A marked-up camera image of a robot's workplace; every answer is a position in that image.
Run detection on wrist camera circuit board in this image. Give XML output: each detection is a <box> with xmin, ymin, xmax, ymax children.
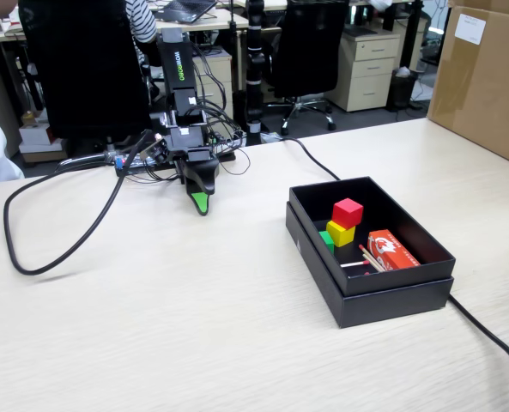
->
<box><xmin>141</xmin><ymin>132</ymin><xmax>170</xmax><ymax>165</ymax></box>

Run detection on yellow wooden cube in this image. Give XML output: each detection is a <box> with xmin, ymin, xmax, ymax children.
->
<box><xmin>325</xmin><ymin>219</ymin><xmax>356</xmax><ymax>248</ymax></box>

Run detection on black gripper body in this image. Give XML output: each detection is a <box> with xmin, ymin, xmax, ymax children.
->
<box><xmin>167</xmin><ymin>125</ymin><xmax>212</xmax><ymax>173</ymax></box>

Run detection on controller circuit board red led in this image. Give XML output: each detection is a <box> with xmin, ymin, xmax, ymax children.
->
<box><xmin>114</xmin><ymin>153</ymin><xmax>153</xmax><ymax>177</ymax></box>

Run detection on beige drawer cabinet with lock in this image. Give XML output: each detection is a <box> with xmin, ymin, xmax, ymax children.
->
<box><xmin>192</xmin><ymin>45</ymin><xmax>234</xmax><ymax>122</ymax></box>

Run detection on beige drawer cabinet three drawers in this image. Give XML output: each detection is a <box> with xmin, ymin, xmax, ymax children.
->
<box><xmin>324</xmin><ymin>32</ymin><xmax>402</xmax><ymax>113</ymax></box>

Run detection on orange matchbox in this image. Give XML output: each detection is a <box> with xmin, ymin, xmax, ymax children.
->
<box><xmin>367</xmin><ymin>229</ymin><xmax>421</xmax><ymax>272</ymax></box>

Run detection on person in striped shirt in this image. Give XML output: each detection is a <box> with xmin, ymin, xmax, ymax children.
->
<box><xmin>124</xmin><ymin>0</ymin><xmax>159</xmax><ymax>65</ymax></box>

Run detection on red wooden cube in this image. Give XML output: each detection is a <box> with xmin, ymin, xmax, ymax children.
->
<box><xmin>331</xmin><ymin>197</ymin><xmax>365</xmax><ymax>228</ymax></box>

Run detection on light wooden office desk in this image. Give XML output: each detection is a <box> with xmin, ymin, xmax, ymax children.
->
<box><xmin>0</xmin><ymin>6</ymin><xmax>251</xmax><ymax>44</ymax></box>

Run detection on small white carton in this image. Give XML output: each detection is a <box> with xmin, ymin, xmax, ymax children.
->
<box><xmin>18</xmin><ymin>123</ymin><xmax>53</xmax><ymax>147</ymax></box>

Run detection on black keyboard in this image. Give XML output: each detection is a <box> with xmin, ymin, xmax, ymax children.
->
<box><xmin>342</xmin><ymin>26</ymin><xmax>379</xmax><ymax>38</ymax></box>

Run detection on black mesh trash bin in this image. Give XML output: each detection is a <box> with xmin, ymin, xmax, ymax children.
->
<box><xmin>386</xmin><ymin>67</ymin><xmax>421</xmax><ymax>112</ymax></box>

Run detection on desk with black legs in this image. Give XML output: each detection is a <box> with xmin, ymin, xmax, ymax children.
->
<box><xmin>217</xmin><ymin>0</ymin><xmax>425</xmax><ymax>72</ymax></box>

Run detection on black headset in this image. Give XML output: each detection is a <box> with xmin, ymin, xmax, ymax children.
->
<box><xmin>193</xmin><ymin>42</ymin><xmax>223</xmax><ymax>58</ymax></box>

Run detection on flat white and brown carton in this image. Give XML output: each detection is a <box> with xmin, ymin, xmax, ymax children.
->
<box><xmin>18</xmin><ymin>139</ymin><xmax>69</xmax><ymax>165</ymax></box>

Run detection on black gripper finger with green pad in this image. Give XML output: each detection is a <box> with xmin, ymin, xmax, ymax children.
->
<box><xmin>183</xmin><ymin>154</ymin><xmax>221</xmax><ymax>197</ymax></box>
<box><xmin>189</xmin><ymin>192</ymin><xmax>211</xmax><ymax>216</ymax></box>

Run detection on black laptop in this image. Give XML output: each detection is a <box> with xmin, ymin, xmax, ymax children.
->
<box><xmin>157</xmin><ymin>0</ymin><xmax>219</xmax><ymax>25</ymax></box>

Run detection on smooth black power cable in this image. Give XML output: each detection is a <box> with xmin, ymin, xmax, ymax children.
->
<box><xmin>260</xmin><ymin>136</ymin><xmax>509</xmax><ymax>412</ymax></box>

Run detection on black pole with white bands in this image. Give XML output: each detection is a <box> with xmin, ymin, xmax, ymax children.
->
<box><xmin>244</xmin><ymin>0</ymin><xmax>267</xmax><ymax>146</ymax></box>

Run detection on thick black braided cable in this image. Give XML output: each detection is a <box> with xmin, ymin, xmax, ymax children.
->
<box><xmin>3</xmin><ymin>130</ymin><xmax>153</xmax><ymax>276</ymax></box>

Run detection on large brown cardboard box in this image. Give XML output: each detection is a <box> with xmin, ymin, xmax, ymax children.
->
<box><xmin>427</xmin><ymin>0</ymin><xmax>509</xmax><ymax>171</ymax></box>

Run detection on black open box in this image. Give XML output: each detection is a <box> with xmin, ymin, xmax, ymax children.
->
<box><xmin>285</xmin><ymin>201</ymin><xmax>455</xmax><ymax>330</ymax></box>

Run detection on green wooden cube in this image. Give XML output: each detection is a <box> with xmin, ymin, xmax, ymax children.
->
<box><xmin>318</xmin><ymin>230</ymin><xmax>336</xmax><ymax>255</ymax></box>

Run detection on wide black mesh office chair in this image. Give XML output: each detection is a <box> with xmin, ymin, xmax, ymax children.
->
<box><xmin>17</xmin><ymin>0</ymin><xmax>153</xmax><ymax>173</ymax></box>

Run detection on thin black stand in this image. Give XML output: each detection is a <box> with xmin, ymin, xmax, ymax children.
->
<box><xmin>227</xmin><ymin>0</ymin><xmax>240</xmax><ymax>125</ymax></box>

